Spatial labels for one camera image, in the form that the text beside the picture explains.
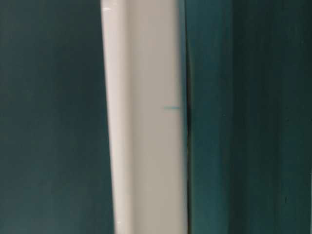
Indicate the white plastic case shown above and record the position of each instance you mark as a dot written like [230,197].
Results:
[145,78]

